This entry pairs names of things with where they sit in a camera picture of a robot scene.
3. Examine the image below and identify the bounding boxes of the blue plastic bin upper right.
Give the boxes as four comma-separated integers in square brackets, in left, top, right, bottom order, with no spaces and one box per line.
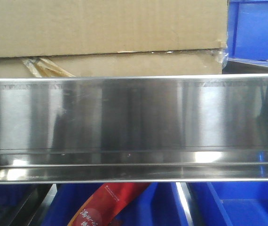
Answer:
[228,0,268,60]

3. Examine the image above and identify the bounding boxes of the blue plastic bin lower left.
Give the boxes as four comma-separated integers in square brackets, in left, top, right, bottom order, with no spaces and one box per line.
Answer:
[0,185,41,226]

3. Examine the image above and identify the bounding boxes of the red printed package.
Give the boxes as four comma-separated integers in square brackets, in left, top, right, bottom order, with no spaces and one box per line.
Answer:
[68,182,150,226]

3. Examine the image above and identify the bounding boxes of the blue plastic bin lower middle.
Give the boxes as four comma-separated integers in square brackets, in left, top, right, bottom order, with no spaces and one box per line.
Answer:
[41,182,188,226]

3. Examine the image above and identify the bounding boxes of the brown cardboard carton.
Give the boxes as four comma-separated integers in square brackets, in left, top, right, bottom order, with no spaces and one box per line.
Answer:
[0,0,228,78]

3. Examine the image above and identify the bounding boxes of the blue plastic bin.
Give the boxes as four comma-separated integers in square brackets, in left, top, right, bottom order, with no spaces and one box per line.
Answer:
[190,182,268,226]
[0,185,41,226]
[41,182,188,226]
[228,0,268,60]

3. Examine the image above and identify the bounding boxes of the blue plastic bin lower right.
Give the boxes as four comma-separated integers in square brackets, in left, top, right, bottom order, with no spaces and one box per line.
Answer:
[190,182,268,226]

